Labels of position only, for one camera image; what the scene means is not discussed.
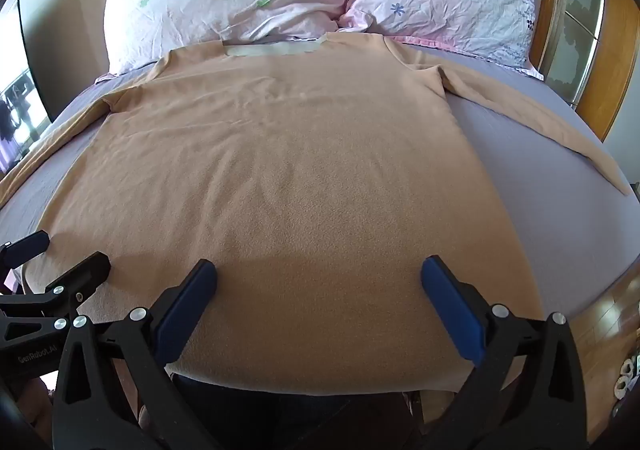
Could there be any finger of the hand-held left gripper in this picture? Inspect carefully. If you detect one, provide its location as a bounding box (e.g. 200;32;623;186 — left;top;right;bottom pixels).
0;253;112;331
0;230;51;276

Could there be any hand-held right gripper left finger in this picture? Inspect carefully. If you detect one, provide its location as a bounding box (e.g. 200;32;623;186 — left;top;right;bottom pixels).
50;259;221;450

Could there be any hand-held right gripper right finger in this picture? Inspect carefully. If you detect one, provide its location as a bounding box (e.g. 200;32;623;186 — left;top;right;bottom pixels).
420;255;591;450

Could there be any tan long-sleeve shirt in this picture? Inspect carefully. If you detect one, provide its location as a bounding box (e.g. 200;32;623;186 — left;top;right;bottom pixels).
0;33;628;393

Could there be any dark framed window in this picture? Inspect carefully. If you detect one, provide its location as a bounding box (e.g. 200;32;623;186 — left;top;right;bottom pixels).
0;0;54;176

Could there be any bed with purple sheet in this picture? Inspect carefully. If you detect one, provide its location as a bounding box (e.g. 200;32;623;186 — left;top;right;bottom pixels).
0;50;640;331

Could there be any white slipper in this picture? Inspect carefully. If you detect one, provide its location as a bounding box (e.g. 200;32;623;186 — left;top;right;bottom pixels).
612;355;640;402

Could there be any wooden headboard with glass panels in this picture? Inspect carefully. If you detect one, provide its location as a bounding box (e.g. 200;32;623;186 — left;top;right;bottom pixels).
529;0;640;141

